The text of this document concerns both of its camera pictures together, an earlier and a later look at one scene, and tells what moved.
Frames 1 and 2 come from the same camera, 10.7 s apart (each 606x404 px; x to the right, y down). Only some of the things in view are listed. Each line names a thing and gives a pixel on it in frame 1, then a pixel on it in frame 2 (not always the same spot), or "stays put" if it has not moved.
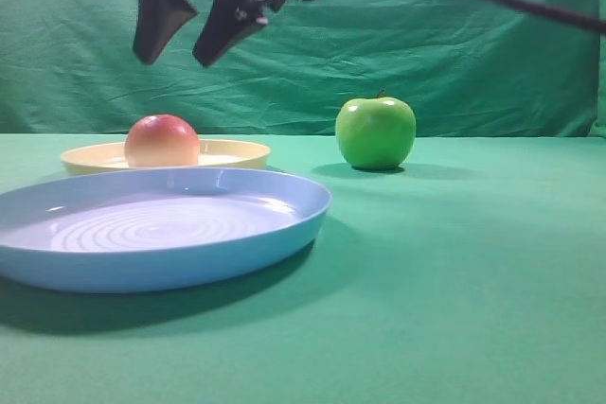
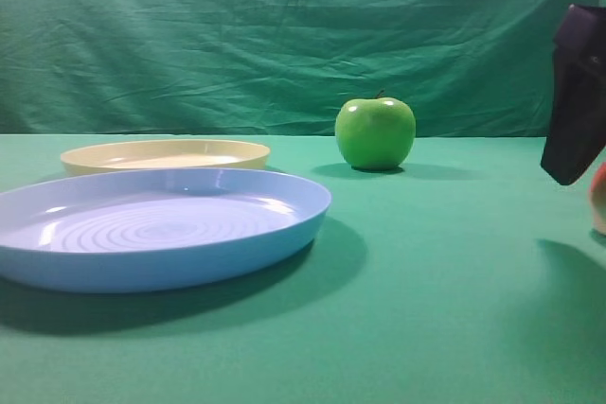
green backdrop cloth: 467,64 stays put
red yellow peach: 161,141 -> 597,198
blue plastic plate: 151,230 stays put
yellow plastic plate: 212,154 stays put
